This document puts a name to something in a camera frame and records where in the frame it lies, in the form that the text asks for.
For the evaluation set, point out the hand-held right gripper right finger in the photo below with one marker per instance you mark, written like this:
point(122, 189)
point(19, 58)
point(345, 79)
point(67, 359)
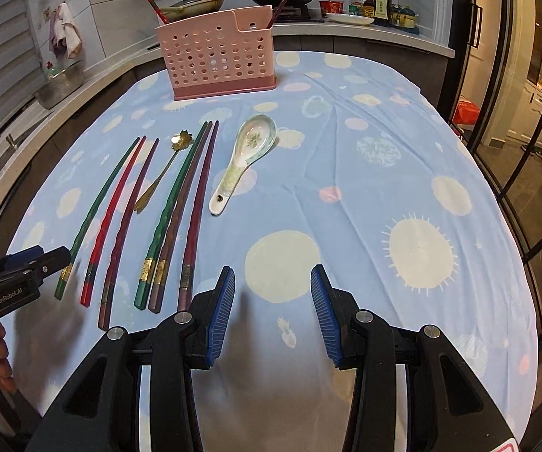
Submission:
point(322, 313)

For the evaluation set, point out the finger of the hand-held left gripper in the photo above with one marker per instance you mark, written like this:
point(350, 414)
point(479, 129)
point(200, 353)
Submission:
point(54, 260)
point(21, 256)

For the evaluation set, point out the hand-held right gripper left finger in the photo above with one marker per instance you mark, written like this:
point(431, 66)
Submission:
point(221, 313)

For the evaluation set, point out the green chopstick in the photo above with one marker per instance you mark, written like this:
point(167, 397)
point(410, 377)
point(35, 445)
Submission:
point(90, 216)
point(158, 240)

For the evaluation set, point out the dark maroon chopstick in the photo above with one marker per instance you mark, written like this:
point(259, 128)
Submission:
point(119, 240)

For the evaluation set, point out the brown chopstick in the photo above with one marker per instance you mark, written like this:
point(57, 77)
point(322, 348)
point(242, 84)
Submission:
point(173, 240)

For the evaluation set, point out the white ceramic soup spoon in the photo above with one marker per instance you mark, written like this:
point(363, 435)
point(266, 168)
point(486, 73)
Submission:
point(254, 139)

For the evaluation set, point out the pink perforated utensil holder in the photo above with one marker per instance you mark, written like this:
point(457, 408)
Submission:
point(214, 56)

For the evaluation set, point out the person's left hand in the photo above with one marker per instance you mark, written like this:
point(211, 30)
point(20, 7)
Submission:
point(2, 351)

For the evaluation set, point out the blue planet print tablecloth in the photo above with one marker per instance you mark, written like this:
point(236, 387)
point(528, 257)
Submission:
point(369, 245)

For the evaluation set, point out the gold flower spoon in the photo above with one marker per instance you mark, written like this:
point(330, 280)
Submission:
point(144, 197)

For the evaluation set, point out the metal basin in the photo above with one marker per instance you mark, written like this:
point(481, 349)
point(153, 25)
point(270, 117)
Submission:
point(61, 87)

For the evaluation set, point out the green dish soap bottle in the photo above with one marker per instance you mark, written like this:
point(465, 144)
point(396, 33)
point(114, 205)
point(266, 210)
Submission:
point(51, 71)

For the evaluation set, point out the hanging pink white towel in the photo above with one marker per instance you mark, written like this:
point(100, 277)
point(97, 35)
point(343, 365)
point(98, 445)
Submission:
point(66, 28)

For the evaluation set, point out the red plastic bag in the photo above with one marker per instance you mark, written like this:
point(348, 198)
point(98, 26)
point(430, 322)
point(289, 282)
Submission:
point(466, 113)

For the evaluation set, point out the black framed glass door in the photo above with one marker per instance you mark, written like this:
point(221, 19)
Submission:
point(501, 103)

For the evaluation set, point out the frying pan with glass lid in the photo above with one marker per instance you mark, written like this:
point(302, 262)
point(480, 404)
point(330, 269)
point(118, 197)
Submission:
point(195, 3)

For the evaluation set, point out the white plate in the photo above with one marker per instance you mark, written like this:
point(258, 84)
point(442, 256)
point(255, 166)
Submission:
point(350, 19)

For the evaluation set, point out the black gas stove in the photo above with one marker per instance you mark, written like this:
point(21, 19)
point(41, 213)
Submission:
point(299, 13)

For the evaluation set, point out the red instant noodle cup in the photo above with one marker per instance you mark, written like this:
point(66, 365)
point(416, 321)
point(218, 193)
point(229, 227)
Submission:
point(332, 7)

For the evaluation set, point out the cluster of small seasoning jars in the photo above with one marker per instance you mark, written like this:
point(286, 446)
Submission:
point(405, 16)

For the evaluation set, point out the large dark sauce bottle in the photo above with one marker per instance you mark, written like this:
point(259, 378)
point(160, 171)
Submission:
point(383, 7)

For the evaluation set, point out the dark red chopstick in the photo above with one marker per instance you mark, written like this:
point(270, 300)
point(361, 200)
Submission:
point(282, 2)

